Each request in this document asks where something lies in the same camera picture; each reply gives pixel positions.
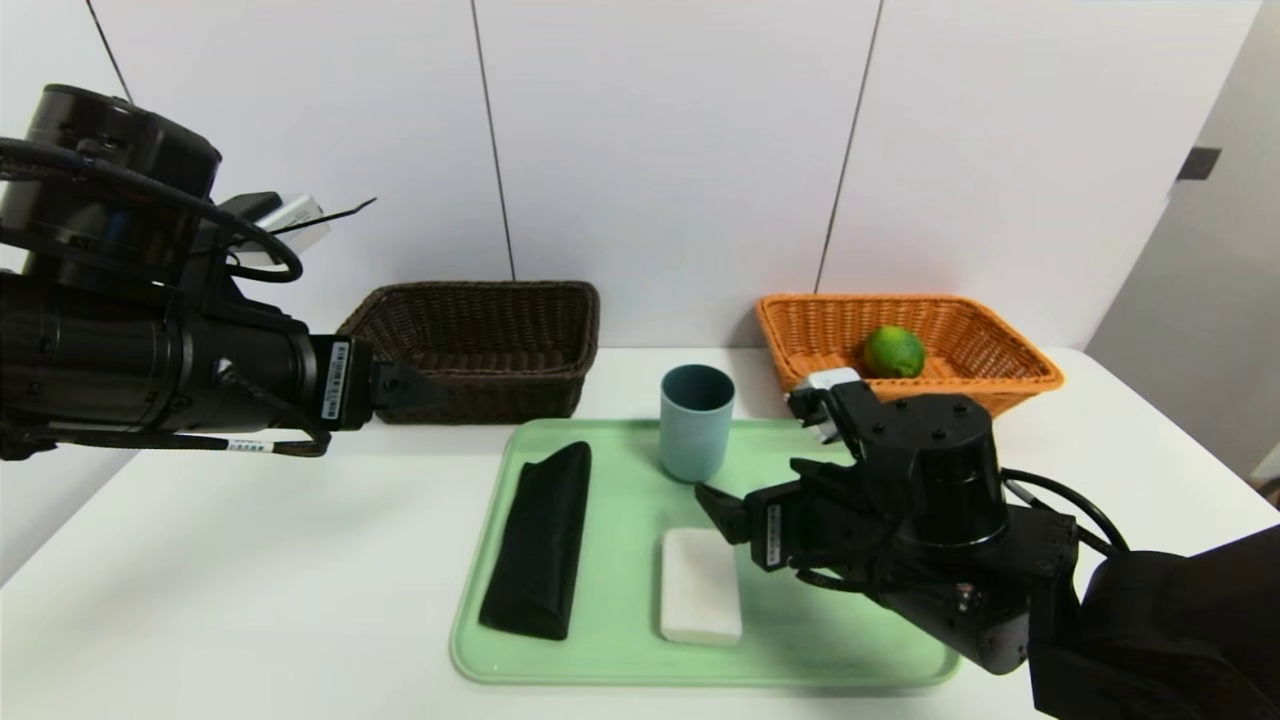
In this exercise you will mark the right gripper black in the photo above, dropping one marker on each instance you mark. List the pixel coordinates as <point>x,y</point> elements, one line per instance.
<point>772,535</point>

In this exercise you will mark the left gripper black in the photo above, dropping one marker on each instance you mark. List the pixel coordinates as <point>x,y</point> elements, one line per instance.
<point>341,382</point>

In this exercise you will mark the blue-grey plastic cup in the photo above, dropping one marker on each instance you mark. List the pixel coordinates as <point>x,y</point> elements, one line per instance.
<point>696,430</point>

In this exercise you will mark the white soap bar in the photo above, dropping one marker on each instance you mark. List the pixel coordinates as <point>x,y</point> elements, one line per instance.
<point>700,590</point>

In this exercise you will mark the green lime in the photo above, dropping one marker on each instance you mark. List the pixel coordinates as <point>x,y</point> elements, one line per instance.
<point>894,352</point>

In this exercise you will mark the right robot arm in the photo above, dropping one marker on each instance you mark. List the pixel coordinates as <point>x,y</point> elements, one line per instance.
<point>940,470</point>

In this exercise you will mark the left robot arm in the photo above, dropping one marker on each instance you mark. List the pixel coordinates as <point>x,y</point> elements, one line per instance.
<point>120,370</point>

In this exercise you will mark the dark brown wicker basket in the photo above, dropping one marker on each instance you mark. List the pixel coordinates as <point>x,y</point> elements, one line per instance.
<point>500,340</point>

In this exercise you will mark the orange wicker basket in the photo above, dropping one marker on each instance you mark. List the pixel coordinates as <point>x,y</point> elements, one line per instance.
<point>960,340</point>

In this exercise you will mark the light green plastic tray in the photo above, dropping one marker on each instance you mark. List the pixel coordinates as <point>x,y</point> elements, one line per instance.
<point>600,650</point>

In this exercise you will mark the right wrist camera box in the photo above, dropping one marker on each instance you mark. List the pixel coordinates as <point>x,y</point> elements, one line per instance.
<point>825,390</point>

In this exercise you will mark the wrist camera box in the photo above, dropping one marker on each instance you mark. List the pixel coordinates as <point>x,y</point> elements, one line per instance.
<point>290,222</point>
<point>825,390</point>

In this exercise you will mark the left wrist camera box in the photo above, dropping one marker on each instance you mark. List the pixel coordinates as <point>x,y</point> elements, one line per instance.
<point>290,222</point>

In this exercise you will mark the small dark wall plate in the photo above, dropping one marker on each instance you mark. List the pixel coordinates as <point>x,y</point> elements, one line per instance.
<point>1196,163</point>

